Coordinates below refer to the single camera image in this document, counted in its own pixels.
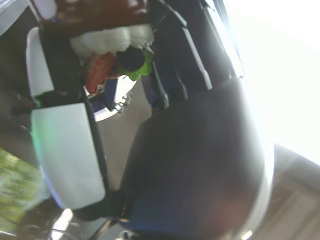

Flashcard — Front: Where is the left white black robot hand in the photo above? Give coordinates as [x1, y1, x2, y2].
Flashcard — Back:
[9, 0, 276, 240]

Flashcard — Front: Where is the white cake with chocolate drip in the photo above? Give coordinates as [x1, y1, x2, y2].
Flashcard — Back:
[31, 0, 156, 95]

